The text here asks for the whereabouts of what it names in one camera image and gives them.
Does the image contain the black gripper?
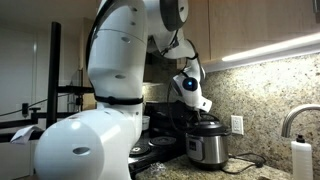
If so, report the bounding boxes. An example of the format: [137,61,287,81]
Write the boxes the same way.
[191,109,206,122]

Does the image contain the black pressure cooker lid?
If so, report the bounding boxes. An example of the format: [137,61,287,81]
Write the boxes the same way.
[187,113,231,137]

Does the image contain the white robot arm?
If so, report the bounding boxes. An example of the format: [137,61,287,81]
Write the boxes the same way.
[34,0,212,180]

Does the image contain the stainless steel pressure cooker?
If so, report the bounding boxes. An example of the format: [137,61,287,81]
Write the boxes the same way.
[186,133,229,170]

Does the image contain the black electric stove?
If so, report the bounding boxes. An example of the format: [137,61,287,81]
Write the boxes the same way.
[129,100,198,180]

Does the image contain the clear plastic wrapper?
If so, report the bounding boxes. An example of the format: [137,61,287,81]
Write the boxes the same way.
[150,162,166,175]

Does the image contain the curved steel faucet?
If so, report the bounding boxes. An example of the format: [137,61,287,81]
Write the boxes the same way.
[281,104,320,138]

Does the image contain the wooden upper cabinets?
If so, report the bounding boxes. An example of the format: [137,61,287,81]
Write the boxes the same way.
[86,0,320,76]

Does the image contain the white soap bottle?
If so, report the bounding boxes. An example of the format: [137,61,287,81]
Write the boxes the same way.
[291,134,313,180]

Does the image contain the under-cabinet light strip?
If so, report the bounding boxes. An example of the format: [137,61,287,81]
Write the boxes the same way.
[222,33,320,62]

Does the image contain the white paper tag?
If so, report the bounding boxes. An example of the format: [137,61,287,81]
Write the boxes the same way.
[10,125,41,145]

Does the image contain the white wall outlet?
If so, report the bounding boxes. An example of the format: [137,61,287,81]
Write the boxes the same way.
[231,115,244,135]

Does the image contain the black power cord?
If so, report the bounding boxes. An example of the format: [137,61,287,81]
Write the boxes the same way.
[222,153,268,176]

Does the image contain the black camera stand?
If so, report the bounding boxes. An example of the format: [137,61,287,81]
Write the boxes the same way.
[0,22,93,129]

